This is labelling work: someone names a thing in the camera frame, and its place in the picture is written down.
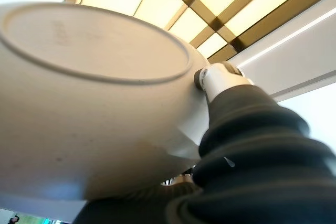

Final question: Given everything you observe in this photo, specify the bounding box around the beige ceramic plate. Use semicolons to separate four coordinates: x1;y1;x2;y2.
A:
0;2;211;201

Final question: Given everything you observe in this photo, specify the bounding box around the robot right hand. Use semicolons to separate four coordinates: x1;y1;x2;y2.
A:
72;60;336;224

